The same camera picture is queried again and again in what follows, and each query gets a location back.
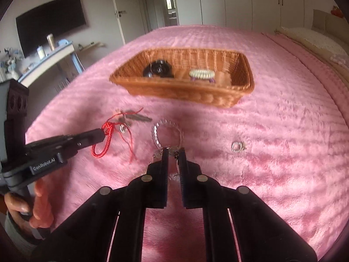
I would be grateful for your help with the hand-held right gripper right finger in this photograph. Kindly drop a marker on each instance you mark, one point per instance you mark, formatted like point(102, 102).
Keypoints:
point(183, 169)

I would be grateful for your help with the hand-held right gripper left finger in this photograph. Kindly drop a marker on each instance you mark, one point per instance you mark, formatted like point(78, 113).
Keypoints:
point(165, 169)

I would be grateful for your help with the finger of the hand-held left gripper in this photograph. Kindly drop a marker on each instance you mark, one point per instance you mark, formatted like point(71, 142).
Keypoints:
point(90, 139)

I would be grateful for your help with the brown wicker basket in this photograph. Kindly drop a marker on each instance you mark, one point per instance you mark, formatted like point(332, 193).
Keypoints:
point(177, 95)

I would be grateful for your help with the person's left hand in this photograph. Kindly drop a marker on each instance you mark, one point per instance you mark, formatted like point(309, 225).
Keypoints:
point(41, 207)

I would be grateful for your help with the grey metal pendant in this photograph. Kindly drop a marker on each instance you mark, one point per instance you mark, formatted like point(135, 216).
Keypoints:
point(136, 117)

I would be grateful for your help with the white desk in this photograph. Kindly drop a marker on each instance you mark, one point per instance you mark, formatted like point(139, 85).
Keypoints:
point(46, 62)

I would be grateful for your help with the flower vase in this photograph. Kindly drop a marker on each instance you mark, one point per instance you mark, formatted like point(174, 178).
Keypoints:
point(9, 65)

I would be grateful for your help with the white bottle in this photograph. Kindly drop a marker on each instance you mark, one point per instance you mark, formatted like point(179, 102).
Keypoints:
point(41, 53)

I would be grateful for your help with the metal thermos cup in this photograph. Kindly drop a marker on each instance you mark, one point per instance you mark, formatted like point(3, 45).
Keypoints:
point(50, 42)

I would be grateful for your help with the pink fluffy blanket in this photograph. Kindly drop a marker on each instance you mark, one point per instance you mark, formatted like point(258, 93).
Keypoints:
point(272, 114)

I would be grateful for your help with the white door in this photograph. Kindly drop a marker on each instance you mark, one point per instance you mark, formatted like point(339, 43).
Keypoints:
point(128, 2)

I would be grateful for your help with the white wardrobe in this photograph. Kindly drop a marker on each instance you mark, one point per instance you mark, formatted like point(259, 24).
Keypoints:
point(245, 0)

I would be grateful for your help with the cream pillow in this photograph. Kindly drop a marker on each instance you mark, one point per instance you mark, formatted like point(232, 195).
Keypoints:
point(313, 42)

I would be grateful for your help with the beige headboard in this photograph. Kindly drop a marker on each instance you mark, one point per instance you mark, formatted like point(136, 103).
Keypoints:
point(327, 21)

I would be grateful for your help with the red plush toy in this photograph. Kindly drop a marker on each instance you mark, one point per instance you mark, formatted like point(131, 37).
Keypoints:
point(336, 11)

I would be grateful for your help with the small wall shelf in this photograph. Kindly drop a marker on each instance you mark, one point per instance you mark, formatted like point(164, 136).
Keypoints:
point(88, 46)

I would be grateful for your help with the black wall television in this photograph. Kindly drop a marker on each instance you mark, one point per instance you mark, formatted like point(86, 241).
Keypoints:
point(49, 24)

